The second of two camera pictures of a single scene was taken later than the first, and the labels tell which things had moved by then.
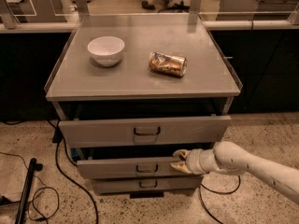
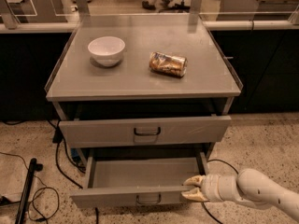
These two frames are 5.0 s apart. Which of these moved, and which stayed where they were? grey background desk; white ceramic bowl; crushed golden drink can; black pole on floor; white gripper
Moved: white gripper
Stayed: white ceramic bowl; crushed golden drink can; grey background desk; black pole on floor
